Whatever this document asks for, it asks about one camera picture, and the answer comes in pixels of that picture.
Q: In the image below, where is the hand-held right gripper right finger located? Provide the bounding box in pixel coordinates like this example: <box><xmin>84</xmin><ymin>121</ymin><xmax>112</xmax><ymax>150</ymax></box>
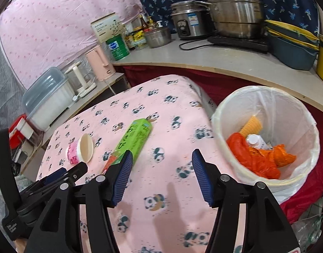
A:
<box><xmin>192</xmin><ymin>149</ymin><xmax>295</xmax><ymax>253</ymax></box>

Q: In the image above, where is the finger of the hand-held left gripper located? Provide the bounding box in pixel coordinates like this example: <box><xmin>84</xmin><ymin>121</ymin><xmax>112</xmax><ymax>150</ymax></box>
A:
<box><xmin>32</xmin><ymin>167</ymin><xmax>67</xmax><ymax>190</ymax></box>
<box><xmin>63</xmin><ymin>161</ymin><xmax>89</xmax><ymax>185</ymax></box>

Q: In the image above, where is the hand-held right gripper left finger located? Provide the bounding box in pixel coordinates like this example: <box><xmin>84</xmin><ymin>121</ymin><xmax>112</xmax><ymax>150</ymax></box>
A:
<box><xmin>24</xmin><ymin>150</ymin><xmax>134</xmax><ymax>253</ymax></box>

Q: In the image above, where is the pink printed paper cup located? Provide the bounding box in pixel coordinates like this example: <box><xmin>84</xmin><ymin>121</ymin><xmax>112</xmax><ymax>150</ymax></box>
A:
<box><xmin>65</xmin><ymin>133</ymin><xmax>95</xmax><ymax>165</ymax></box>

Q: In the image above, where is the green cardboard box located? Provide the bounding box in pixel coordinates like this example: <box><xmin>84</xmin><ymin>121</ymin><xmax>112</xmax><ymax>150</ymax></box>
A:
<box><xmin>102</xmin><ymin>118</ymin><xmax>154</xmax><ymax>174</ymax></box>

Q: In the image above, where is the red plastic bag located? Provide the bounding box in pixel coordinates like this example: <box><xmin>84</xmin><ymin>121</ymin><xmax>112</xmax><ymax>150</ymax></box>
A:
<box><xmin>226</xmin><ymin>132</ymin><xmax>281</xmax><ymax>180</ymax></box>

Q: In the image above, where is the small white bottle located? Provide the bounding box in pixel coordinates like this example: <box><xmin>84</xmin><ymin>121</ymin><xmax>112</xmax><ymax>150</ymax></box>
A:
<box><xmin>246</xmin><ymin>134</ymin><xmax>269</xmax><ymax>149</ymax></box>

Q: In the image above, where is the orange cloth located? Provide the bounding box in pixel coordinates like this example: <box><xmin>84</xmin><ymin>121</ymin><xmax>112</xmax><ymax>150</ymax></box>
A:
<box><xmin>239</xmin><ymin>115</ymin><xmax>262</xmax><ymax>137</ymax></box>

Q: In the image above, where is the orange plastic bag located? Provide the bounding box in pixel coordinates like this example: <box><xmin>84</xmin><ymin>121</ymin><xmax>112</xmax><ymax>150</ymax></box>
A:
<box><xmin>254</xmin><ymin>144</ymin><xmax>296</xmax><ymax>168</ymax></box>

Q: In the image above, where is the bin with white liner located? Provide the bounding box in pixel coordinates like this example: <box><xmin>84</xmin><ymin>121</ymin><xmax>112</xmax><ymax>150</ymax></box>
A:
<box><xmin>211</xmin><ymin>86</ymin><xmax>320</xmax><ymax>203</ymax></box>

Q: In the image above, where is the clear container white lid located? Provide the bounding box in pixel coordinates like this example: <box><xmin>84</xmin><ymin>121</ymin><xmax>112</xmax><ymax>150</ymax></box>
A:
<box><xmin>18</xmin><ymin>121</ymin><xmax>44</xmax><ymax>148</ymax></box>

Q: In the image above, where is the pink panda tablecloth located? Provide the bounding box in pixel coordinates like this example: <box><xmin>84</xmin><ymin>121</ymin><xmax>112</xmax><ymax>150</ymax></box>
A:
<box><xmin>36</xmin><ymin>75</ymin><xmax>246</xmax><ymax>253</ymax></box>

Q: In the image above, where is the white dish rack clear lid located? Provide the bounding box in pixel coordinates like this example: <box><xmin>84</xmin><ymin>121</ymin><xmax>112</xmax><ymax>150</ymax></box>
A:
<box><xmin>22</xmin><ymin>67</ymin><xmax>76</xmax><ymax>131</ymax></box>

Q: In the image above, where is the white glass kettle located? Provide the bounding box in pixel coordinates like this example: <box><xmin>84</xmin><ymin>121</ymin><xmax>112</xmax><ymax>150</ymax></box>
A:
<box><xmin>63</xmin><ymin>61</ymin><xmax>97</xmax><ymax>98</ymax></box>

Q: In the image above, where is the low wooden shelf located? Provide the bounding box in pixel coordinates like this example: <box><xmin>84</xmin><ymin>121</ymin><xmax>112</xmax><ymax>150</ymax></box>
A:
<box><xmin>42</xmin><ymin>72</ymin><xmax>132</xmax><ymax>143</ymax></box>

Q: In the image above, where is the grey quilted cloth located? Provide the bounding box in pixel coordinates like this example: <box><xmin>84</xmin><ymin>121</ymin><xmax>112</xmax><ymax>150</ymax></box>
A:
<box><xmin>0</xmin><ymin>29</ymin><xmax>23</xmax><ymax>127</ymax></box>

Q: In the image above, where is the dark red cloth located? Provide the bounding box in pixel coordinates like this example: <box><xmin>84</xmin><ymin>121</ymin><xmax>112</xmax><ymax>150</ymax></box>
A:
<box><xmin>115</xmin><ymin>65</ymin><xmax>323</xmax><ymax>224</ymax></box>

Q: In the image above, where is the pink electric kettle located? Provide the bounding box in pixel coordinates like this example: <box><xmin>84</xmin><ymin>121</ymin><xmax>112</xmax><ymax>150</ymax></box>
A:
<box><xmin>85</xmin><ymin>44</ymin><xmax>116</xmax><ymax>83</ymax></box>

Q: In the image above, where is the clear plastic bottle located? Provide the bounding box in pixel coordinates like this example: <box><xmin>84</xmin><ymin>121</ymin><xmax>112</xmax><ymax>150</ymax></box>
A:
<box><xmin>292</xmin><ymin>211</ymin><xmax>323</xmax><ymax>251</ymax></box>

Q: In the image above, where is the grey kitchen counter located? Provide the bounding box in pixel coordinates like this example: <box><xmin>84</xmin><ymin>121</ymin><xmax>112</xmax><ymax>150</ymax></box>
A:
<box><xmin>111</xmin><ymin>30</ymin><xmax>323</xmax><ymax>116</ymax></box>

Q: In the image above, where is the green tin can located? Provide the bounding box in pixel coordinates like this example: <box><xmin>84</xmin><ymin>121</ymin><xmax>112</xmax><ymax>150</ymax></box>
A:
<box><xmin>106</xmin><ymin>34</ymin><xmax>130</xmax><ymax>61</ymax></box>

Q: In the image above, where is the yellow label jar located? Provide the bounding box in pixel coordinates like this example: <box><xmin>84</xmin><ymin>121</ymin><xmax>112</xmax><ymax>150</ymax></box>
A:
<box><xmin>132</xmin><ymin>30</ymin><xmax>147</xmax><ymax>50</ymax></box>

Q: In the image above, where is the black induction cooker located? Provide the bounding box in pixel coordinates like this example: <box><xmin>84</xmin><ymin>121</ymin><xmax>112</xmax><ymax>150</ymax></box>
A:
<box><xmin>207</xmin><ymin>34</ymin><xmax>270</xmax><ymax>53</ymax></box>

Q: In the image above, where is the beige cardboard box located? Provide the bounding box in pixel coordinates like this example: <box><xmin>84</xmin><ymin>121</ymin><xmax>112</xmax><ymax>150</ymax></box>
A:
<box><xmin>90</xmin><ymin>12</ymin><xmax>125</xmax><ymax>43</ymax></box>

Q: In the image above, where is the small steel pot with lid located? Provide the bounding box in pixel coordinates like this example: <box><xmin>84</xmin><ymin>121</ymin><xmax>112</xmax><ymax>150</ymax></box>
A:
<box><xmin>144</xmin><ymin>26</ymin><xmax>172</xmax><ymax>48</ymax></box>

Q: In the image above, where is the pink dotted curtain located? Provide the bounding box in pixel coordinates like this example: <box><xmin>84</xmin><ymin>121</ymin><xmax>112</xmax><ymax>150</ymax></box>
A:
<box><xmin>0</xmin><ymin>0</ymin><xmax>151</xmax><ymax>90</ymax></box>

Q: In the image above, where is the blue plastic basin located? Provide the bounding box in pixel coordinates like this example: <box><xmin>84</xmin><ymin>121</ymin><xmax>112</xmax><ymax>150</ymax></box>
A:
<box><xmin>268</xmin><ymin>35</ymin><xmax>319</xmax><ymax>71</ymax></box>

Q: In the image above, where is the dark sauce bottle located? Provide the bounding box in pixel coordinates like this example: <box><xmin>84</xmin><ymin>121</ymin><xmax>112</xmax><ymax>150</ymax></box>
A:
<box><xmin>139</xmin><ymin>14</ymin><xmax>149</xmax><ymax>31</ymax></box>

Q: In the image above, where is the steel rice cooker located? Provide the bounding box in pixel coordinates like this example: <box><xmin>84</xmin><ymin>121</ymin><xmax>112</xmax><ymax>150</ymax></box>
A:
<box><xmin>170</xmin><ymin>0</ymin><xmax>217</xmax><ymax>39</ymax></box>

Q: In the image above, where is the large steel steamer pot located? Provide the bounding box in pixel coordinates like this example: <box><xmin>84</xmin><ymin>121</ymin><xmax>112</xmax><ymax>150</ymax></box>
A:
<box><xmin>204</xmin><ymin>0</ymin><xmax>270</xmax><ymax>39</ymax></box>

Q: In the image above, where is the yellow rimmed blue basin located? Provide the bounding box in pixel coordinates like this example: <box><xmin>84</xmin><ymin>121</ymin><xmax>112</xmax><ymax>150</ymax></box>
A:
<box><xmin>264</xmin><ymin>20</ymin><xmax>320</xmax><ymax>46</ymax></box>

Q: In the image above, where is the blue printed cloth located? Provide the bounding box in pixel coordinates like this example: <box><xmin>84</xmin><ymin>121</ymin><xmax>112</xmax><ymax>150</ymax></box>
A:
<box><xmin>139</xmin><ymin>0</ymin><xmax>323</xmax><ymax>36</ymax></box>

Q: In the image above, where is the black power cable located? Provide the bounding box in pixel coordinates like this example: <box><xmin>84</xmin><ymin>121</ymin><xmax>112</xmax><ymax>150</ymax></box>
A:
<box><xmin>179</xmin><ymin>38</ymin><xmax>220</xmax><ymax>51</ymax></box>

